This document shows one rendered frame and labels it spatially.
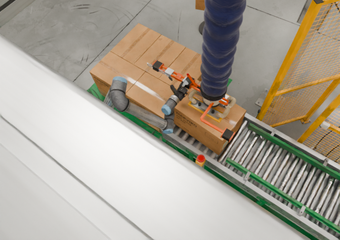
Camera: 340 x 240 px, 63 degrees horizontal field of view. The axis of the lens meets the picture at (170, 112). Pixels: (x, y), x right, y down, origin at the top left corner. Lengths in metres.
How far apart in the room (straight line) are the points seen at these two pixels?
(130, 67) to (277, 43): 2.31
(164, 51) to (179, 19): 1.27
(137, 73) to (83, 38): 1.64
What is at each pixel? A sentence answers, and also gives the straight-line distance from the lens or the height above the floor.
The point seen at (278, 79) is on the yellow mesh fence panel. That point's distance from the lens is 2.59.
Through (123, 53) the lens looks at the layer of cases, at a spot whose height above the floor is 0.54.
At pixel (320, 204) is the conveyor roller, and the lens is 3.07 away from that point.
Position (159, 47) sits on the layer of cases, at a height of 0.54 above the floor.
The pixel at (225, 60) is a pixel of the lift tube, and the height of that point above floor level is 1.83.
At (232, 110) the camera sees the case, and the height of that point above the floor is 0.95.
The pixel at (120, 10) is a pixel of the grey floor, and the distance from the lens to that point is 5.13.
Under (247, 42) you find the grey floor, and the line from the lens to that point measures 4.55.
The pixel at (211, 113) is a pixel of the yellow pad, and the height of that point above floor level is 1.11.
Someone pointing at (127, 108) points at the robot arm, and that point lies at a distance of 2.13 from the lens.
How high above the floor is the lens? 3.32
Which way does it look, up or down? 62 degrees down
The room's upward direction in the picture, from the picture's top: 7 degrees counter-clockwise
